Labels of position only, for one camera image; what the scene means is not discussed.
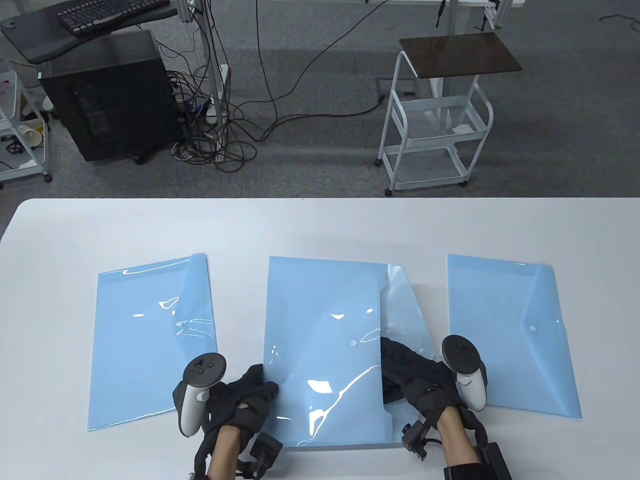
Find black forearm strap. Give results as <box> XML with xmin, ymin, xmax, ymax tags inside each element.
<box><xmin>442</xmin><ymin>462</ymin><xmax>501</xmax><ymax>480</ymax></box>

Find floor outlet box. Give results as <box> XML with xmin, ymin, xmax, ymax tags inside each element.
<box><xmin>376</xmin><ymin>76</ymin><xmax>419</xmax><ymax>99</ymax></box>

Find long black floor cable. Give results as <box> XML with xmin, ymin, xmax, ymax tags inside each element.
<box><xmin>220</xmin><ymin>0</ymin><xmax>392</xmax><ymax>146</ymax></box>

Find paper cup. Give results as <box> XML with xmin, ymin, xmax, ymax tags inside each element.
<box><xmin>18</xmin><ymin>125</ymin><xmax>46</xmax><ymax>148</ymax></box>

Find person's left forearm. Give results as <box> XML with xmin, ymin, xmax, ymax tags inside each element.
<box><xmin>206</xmin><ymin>426</ymin><xmax>245</xmax><ymax>480</ymax></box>

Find black forearm battery box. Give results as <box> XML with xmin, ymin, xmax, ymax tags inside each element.
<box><xmin>479</xmin><ymin>441</ymin><xmax>514</xmax><ymax>480</ymax></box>

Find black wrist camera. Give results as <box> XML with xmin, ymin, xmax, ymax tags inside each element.
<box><xmin>239</xmin><ymin>431</ymin><xmax>284</xmax><ymax>476</ymax></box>
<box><xmin>400</xmin><ymin>421</ymin><xmax>441</xmax><ymax>462</ymax></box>

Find black keyboard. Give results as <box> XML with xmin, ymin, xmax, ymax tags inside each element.
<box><xmin>57</xmin><ymin>0</ymin><xmax>172</xmax><ymax>37</ymax></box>

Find black keyboard desk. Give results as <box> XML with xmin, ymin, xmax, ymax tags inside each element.
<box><xmin>0</xmin><ymin>0</ymin><xmax>182</xmax><ymax>65</ymax></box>

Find person's left hand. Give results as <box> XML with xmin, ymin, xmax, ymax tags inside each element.
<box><xmin>172</xmin><ymin>364</ymin><xmax>280</xmax><ymax>437</ymax></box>

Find white black handheld controller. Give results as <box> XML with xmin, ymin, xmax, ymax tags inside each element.
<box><xmin>440</xmin><ymin>335</ymin><xmax>489</xmax><ymax>412</ymax></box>
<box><xmin>180</xmin><ymin>353</ymin><xmax>228</xmax><ymax>437</ymax></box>

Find person's right forearm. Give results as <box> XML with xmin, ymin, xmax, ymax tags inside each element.
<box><xmin>436</xmin><ymin>405</ymin><xmax>482</xmax><ymax>468</ymax></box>

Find black computer tower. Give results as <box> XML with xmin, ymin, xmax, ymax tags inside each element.
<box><xmin>39</xmin><ymin>29</ymin><xmax>184</xmax><ymax>165</ymax></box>

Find blue plastic snap folder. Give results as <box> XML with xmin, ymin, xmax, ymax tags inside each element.
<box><xmin>261</xmin><ymin>256</ymin><xmax>436</xmax><ymax>451</ymax></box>
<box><xmin>446</xmin><ymin>254</ymin><xmax>583</xmax><ymax>420</ymax></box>
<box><xmin>87</xmin><ymin>252</ymin><xmax>219</xmax><ymax>432</ymax></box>

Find white power strip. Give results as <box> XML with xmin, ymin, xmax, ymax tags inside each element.
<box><xmin>206</xmin><ymin>64</ymin><xmax>232</xmax><ymax>126</ymax></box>

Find person's right hand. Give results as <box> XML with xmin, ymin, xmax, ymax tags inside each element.
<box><xmin>381</xmin><ymin>337</ymin><xmax>464</xmax><ymax>426</ymax></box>

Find tangle of black cables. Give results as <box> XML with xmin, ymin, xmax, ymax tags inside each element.
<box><xmin>165</xmin><ymin>70</ymin><xmax>259</xmax><ymax>174</ymax></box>

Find white wire cart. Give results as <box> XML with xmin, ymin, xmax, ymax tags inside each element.
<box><xmin>0</xmin><ymin>59</ymin><xmax>54</xmax><ymax>190</ymax></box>

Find aluminium frame post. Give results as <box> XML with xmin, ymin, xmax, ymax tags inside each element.
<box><xmin>176</xmin><ymin>0</ymin><xmax>227</xmax><ymax>153</ymax></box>

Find white cart with brown top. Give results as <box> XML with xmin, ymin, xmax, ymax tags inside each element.
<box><xmin>376</xmin><ymin>31</ymin><xmax>524</xmax><ymax>197</ymax></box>

